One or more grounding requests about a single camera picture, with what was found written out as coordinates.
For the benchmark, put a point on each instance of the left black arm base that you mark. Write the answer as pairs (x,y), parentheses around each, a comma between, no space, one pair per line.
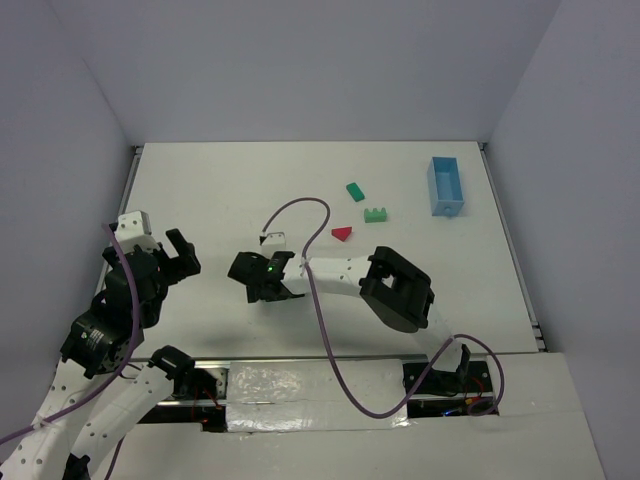
(198,395)

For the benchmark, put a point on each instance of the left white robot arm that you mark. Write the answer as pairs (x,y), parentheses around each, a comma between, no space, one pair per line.
(66,440)

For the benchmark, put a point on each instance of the green rectangular block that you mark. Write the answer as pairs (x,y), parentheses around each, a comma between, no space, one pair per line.
(355,192)

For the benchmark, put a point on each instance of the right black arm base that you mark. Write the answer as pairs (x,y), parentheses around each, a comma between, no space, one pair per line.
(470,380)

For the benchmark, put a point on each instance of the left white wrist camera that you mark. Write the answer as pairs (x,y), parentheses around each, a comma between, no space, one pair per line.
(133,228)

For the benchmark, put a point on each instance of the aluminium rail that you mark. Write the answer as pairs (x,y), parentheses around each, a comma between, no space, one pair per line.
(227,360)

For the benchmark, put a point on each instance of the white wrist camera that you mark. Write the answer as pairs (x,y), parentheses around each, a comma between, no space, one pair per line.
(273,239)
(133,228)

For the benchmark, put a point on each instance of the silver tape covered panel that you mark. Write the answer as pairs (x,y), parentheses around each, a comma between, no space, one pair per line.
(305,396)

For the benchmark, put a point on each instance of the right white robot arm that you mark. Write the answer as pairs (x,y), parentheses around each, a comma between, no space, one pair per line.
(398,293)

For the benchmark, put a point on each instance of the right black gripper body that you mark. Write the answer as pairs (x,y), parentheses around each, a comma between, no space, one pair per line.
(245,270)

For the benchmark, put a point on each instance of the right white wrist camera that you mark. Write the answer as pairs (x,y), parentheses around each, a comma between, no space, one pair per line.
(273,239)

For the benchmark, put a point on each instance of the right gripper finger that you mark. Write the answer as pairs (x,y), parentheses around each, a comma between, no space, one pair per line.
(279,292)
(254,293)

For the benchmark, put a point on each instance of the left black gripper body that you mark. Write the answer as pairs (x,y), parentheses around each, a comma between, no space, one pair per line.
(167,261)

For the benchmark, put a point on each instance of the blue plastic box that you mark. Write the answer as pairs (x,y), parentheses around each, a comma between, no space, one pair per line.
(444,185)

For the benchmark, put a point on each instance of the green castle notched block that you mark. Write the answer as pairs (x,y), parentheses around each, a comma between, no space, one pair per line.
(375,215)

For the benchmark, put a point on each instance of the red triangular prism block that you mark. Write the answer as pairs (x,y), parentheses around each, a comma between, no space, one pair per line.
(342,233)

